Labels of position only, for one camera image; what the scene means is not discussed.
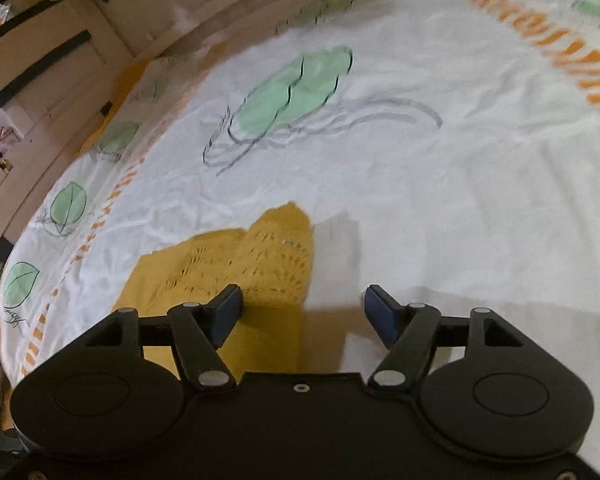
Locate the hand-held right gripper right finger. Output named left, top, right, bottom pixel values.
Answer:
left=364, top=284, right=526, bottom=392

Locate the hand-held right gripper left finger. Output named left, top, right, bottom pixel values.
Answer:
left=82, top=284, right=243, bottom=392

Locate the yellow knit sweater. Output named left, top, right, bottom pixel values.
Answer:
left=112, top=201, right=317, bottom=376

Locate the white leaf-print blanket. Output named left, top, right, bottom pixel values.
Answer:
left=0, top=0, right=600, bottom=466

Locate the yellow bed sheet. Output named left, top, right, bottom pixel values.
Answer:
left=77, top=57, right=152, bottom=157

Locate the white cabinet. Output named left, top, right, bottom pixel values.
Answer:
left=0, top=0, right=181, bottom=243

